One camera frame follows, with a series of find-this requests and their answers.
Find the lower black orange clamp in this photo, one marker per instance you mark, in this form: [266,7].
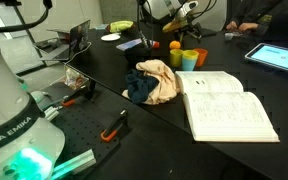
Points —
[110,132]

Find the small red toy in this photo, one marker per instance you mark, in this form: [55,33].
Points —
[155,45]

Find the green yellow plush toy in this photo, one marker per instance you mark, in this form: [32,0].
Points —
[119,26]

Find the orange plastic cup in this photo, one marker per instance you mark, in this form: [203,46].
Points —
[202,54]

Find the aluminium rail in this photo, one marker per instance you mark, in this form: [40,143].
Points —
[74,165]

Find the open white book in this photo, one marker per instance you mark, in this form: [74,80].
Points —
[219,109]

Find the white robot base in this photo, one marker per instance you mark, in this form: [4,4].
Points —
[29,143]

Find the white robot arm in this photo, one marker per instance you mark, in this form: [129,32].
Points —
[177,9]

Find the beige and navy cloth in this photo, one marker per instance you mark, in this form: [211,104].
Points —
[151,82]

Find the upper black orange clamp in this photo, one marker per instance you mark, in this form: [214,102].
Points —
[85,91]

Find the black laptop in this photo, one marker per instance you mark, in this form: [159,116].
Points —
[78,41]

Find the blue plastic cup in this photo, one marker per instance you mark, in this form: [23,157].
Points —
[188,64]

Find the olive yellow plastic cup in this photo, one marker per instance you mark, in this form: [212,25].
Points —
[176,57]

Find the UIST proceedings book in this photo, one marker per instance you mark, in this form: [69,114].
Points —
[129,44]

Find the black orange clamp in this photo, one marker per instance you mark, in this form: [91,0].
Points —
[85,91]
[110,132]

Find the clear plastic bag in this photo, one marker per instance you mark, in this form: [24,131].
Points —
[73,79]

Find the orange fruit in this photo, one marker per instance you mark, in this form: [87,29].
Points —
[175,45]

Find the white plate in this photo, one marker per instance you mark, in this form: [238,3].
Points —
[110,37]

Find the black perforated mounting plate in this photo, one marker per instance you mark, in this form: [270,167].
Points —
[82,129]

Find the tablet with lit screen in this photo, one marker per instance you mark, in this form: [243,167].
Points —
[269,55]

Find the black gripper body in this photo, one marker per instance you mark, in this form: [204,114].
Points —
[181,24]

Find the person's hand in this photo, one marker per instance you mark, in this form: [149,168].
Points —
[232,26]

